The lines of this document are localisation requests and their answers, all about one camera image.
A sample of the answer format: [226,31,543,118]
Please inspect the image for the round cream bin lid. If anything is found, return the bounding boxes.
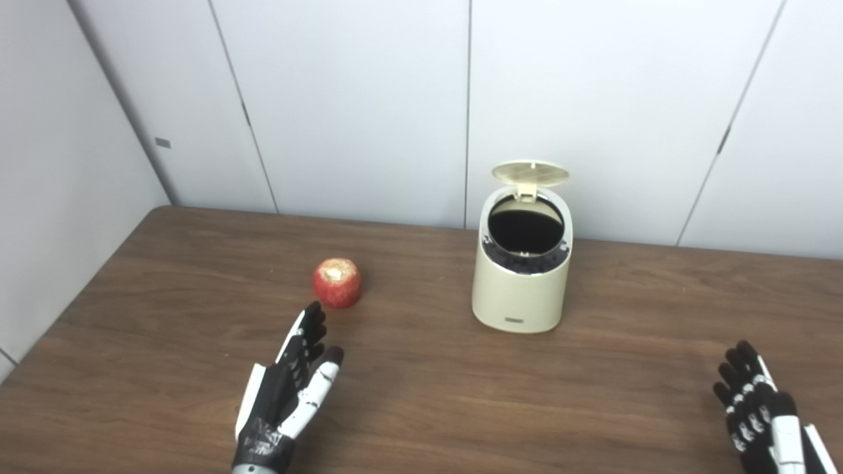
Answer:
[491,160,570,200]

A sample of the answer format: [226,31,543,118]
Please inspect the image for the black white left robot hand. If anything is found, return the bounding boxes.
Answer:
[234,301,345,471]

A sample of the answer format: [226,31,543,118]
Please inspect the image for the cream-colored bin body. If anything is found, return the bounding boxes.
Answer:
[472,186,574,334]

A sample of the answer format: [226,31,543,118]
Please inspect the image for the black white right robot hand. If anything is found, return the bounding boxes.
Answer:
[713,340,840,474]

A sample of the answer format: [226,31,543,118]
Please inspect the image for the red apple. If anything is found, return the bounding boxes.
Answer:
[313,257,362,309]

